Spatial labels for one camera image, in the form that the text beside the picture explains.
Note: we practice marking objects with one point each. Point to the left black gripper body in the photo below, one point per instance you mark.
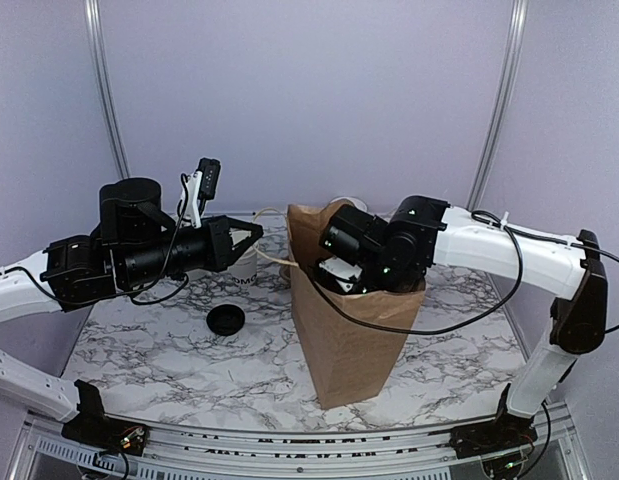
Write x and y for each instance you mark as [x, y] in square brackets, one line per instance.
[214, 254]

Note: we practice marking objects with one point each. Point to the brown cardboard box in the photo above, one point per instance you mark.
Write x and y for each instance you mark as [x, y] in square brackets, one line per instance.
[350, 343]

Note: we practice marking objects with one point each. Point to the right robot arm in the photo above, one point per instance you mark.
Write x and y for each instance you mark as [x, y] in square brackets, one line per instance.
[368, 253]

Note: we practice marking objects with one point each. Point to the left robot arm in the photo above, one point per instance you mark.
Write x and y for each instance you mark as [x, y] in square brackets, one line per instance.
[134, 246]

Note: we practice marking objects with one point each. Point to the white round object behind box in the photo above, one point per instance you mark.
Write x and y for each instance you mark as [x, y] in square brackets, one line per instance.
[359, 204]

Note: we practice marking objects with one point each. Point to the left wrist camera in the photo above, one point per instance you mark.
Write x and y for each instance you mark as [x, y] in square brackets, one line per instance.
[197, 189]

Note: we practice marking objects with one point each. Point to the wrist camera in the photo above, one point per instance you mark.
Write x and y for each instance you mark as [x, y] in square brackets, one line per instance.
[197, 189]
[339, 276]

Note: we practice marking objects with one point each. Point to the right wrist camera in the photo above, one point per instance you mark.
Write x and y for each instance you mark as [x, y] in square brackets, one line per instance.
[339, 276]

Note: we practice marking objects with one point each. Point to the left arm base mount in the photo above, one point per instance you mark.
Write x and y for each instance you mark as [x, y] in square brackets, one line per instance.
[93, 427]

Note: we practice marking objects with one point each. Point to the left aluminium frame post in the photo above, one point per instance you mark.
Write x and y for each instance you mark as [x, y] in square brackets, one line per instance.
[105, 92]

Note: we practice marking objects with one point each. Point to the aluminium frame post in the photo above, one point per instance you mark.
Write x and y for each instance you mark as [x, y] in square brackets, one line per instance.
[504, 92]
[105, 92]

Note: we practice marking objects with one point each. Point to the right aluminium frame post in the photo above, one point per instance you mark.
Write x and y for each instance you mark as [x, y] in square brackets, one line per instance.
[504, 92]

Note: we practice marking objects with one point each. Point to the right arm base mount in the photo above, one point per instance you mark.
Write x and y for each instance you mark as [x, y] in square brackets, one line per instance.
[504, 431]

